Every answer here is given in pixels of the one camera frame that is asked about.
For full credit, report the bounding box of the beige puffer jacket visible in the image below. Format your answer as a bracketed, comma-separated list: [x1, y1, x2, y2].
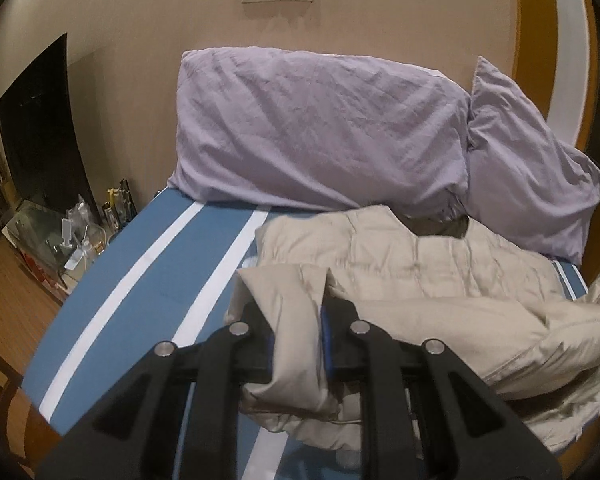
[225, 206, 600, 452]

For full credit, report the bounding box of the blue white striped bedsheet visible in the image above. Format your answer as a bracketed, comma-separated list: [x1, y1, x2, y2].
[20, 186, 591, 480]

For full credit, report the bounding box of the cluttered glass side table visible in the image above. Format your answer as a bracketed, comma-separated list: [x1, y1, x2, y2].
[2, 179, 137, 302]

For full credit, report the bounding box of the right lavender pillow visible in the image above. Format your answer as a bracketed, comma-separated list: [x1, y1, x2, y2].
[465, 56, 600, 264]

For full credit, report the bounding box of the lavender pillow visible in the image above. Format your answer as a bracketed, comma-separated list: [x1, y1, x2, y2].
[169, 47, 469, 219]
[465, 56, 600, 264]

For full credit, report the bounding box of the black television screen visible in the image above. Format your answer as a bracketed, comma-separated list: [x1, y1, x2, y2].
[0, 34, 96, 212]

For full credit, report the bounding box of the left lavender pillow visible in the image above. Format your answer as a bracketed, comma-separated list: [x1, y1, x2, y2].
[169, 47, 469, 219]

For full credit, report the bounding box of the wooden door frame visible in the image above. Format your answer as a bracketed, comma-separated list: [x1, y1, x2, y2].
[513, 0, 600, 151]

